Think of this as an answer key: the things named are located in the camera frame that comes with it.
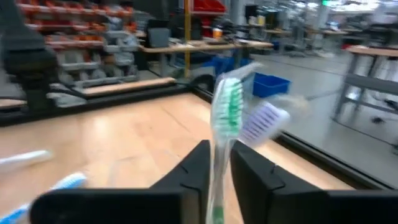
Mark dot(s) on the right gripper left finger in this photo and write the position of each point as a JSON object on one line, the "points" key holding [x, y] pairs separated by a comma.
{"points": [[124, 208]]}

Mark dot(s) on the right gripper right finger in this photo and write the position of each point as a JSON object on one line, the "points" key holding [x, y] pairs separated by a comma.
{"points": [[295, 208]]}

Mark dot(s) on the blue toothbrush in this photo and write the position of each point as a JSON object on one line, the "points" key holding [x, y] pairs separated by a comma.
{"points": [[68, 182]]}

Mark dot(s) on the orange toothbrush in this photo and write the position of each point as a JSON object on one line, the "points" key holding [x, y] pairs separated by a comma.
{"points": [[21, 158]]}

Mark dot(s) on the green toothbrush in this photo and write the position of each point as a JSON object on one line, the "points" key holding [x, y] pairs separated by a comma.
{"points": [[227, 112]]}

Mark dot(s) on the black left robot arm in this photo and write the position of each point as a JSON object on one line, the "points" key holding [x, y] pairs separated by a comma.
{"points": [[28, 62]]}

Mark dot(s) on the blue plastic bin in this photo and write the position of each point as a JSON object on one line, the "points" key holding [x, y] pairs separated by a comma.
{"points": [[270, 85]]}

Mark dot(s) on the grey metal table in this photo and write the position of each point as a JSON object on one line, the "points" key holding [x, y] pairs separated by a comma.
{"points": [[367, 81]]}

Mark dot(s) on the black box on workbench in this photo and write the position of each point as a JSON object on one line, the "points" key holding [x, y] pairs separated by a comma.
{"points": [[158, 35]]}

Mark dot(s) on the shelf with red bins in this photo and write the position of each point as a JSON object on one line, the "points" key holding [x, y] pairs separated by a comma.
{"points": [[77, 37]]}

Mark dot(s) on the wooden workbench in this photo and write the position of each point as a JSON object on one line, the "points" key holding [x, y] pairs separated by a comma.
{"points": [[202, 46]]}

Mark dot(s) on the orange cup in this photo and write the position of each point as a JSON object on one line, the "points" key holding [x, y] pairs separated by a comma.
{"points": [[217, 32]]}

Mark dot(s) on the red storage bins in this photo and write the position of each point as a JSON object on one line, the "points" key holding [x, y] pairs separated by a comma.
{"points": [[208, 5]]}

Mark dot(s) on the yellow post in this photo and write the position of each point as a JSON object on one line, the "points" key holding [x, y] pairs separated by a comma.
{"points": [[187, 37]]}

